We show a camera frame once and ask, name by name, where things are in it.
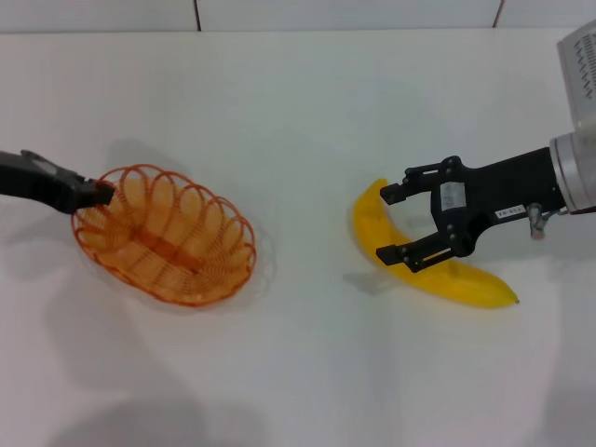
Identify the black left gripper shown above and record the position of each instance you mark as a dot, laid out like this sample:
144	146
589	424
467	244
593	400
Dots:
37	179

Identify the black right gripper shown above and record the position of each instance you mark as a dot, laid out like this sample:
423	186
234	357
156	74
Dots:
498	191

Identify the yellow banana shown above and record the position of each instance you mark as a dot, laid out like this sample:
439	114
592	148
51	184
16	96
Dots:
465	284

